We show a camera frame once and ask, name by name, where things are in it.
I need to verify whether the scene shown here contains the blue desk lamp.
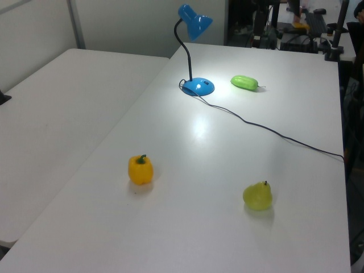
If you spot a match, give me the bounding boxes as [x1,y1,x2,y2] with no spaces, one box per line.
[173,3,216,97]

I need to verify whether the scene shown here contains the yellow toy bell pepper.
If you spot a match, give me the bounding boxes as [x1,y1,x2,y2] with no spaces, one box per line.
[127,154,154,186]

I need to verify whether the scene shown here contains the green toy cucumber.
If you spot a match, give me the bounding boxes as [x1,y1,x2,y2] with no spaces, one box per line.
[230,75,266,92]

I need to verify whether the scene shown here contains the yellow-green toy pear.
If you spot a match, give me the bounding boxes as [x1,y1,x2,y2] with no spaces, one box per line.
[242,180,274,212]

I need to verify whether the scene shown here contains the black equipment case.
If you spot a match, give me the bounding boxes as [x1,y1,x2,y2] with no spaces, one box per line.
[279,31,319,54]

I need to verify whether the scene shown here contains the black stand pole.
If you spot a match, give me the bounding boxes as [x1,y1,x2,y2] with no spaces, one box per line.
[271,0,280,29]

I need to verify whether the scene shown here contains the black computer keyboard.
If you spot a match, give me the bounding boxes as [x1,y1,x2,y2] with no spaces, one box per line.
[305,12,329,35]

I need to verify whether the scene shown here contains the black pole with clamp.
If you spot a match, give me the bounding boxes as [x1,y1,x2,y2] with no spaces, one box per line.
[325,0,350,62]

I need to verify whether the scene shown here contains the black lamp power cable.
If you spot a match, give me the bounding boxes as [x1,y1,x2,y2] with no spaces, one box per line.
[178,78,346,163]

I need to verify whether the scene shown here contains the black mount foot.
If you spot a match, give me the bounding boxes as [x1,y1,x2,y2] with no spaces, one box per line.
[0,89,13,106]

